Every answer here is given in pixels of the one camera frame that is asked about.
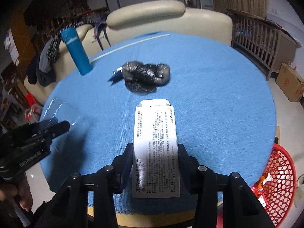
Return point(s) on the brown cardboard box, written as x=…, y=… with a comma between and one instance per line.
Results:
x=289, y=83

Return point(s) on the white printed medicine box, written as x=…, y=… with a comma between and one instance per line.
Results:
x=156, y=147

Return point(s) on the dark cluttered shelf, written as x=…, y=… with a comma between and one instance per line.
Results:
x=71, y=9

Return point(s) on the blue tablecloth round table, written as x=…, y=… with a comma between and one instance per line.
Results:
x=213, y=111

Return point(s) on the clear plastic packet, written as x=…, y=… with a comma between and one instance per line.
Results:
x=59, y=109

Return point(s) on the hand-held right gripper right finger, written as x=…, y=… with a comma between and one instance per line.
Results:
x=184, y=158

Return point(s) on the blue snack wrapper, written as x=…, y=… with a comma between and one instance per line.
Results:
x=116, y=77

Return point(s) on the person's left hand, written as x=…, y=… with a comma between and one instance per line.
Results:
x=23, y=194

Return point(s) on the red mesh plastic basket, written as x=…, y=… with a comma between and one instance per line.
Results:
x=282, y=171

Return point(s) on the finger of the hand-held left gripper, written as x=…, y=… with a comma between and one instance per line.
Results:
x=59, y=128

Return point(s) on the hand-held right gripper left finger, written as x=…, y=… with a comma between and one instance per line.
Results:
x=125, y=169

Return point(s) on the beige leather sofa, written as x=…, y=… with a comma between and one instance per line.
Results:
x=190, y=21

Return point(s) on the blue insulated bottle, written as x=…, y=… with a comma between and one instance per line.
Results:
x=76, y=49

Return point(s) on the orange snack wrapper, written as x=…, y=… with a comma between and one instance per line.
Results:
x=264, y=180

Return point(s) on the dark clothes pile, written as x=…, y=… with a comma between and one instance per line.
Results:
x=42, y=73

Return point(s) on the white paper sheet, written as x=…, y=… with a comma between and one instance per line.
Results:
x=11, y=45

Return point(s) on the thin white stick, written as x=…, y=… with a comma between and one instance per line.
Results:
x=133, y=43

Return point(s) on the wooden crib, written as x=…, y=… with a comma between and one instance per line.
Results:
x=256, y=42

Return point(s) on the black and white patterned garment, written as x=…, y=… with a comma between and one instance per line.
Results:
x=53, y=47

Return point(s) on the crumpled shiny black bag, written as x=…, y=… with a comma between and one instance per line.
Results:
x=144, y=74

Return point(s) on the red and white plastic bag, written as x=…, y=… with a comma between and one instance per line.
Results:
x=292, y=65

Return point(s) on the purple garment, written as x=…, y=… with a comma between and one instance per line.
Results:
x=99, y=26

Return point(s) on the red plastic stool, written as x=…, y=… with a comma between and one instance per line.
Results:
x=30, y=98

